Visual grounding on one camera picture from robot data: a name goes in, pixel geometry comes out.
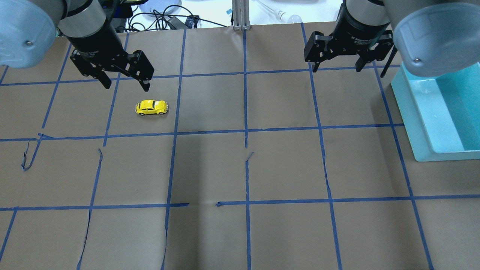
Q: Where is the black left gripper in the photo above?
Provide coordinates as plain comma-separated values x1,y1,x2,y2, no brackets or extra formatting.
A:
70,25,155,92

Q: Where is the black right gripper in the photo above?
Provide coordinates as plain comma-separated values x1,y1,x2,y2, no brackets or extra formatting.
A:
304,3,394,72

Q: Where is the yellow beetle toy car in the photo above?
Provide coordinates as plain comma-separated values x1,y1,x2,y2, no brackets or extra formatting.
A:
135,100,169,116

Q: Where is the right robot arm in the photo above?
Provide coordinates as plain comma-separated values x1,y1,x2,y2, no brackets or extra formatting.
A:
304,0,480,77

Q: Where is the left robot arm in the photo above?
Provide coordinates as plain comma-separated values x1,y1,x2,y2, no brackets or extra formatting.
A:
0,0,155,92

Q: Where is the clear light bulb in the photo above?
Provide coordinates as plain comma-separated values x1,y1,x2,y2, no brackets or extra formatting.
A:
274,10,302,24

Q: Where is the light blue plate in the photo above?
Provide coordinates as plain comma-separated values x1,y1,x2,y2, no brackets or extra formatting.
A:
144,0,182,17

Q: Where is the black power adapter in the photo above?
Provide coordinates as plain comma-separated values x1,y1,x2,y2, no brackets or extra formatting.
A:
166,15,200,30

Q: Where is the teal plastic bin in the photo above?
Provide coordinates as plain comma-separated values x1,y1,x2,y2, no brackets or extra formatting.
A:
391,63,480,161

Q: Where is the aluminium frame post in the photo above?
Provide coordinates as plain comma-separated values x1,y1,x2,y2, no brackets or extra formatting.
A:
232,0,251,31

